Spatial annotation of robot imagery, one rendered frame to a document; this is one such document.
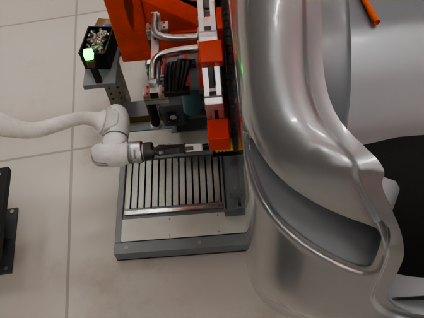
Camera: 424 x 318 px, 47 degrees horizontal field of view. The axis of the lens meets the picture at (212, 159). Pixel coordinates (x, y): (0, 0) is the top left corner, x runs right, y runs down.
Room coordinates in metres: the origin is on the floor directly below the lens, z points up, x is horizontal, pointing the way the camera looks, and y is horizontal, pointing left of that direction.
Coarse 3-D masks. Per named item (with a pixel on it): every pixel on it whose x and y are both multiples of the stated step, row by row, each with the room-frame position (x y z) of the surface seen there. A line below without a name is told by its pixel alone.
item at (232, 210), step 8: (224, 160) 1.39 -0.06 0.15; (224, 168) 1.34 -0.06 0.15; (224, 176) 1.29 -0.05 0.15; (224, 184) 1.25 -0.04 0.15; (224, 192) 1.20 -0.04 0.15; (224, 200) 1.14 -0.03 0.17; (232, 200) 1.15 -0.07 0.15; (240, 200) 1.13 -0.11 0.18; (224, 208) 1.10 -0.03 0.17; (232, 208) 1.09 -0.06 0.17; (240, 208) 1.09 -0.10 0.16
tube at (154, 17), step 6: (156, 12) 1.54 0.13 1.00; (156, 18) 1.50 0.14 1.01; (156, 24) 1.47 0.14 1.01; (198, 24) 1.36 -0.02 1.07; (156, 30) 1.43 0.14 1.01; (156, 36) 1.40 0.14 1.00; (162, 36) 1.39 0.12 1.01; (168, 36) 1.39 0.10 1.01; (174, 36) 1.38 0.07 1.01; (180, 36) 1.38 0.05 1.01; (186, 36) 1.37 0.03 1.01; (192, 36) 1.37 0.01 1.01
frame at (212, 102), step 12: (204, 0) 1.43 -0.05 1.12; (204, 12) 1.58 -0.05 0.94; (216, 24) 1.57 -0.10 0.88; (204, 36) 1.24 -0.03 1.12; (216, 36) 1.23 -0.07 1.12; (204, 72) 1.15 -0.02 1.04; (216, 72) 1.15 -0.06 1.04; (204, 84) 1.13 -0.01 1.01; (216, 84) 1.12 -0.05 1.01; (204, 96) 1.10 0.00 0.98; (216, 96) 1.09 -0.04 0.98; (216, 108) 1.07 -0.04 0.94
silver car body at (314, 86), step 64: (256, 0) 0.70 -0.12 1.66; (320, 0) 0.65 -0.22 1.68; (384, 0) 1.38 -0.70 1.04; (256, 64) 0.57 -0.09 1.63; (320, 64) 0.53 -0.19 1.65; (384, 64) 1.12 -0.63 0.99; (256, 128) 0.47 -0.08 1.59; (320, 128) 0.42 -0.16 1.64; (384, 128) 0.92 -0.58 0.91; (256, 192) 0.44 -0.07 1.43; (320, 192) 0.36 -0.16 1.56; (384, 192) 0.33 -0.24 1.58; (256, 256) 0.44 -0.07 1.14; (320, 256) 0.32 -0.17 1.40; (384, 256) 0.28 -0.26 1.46
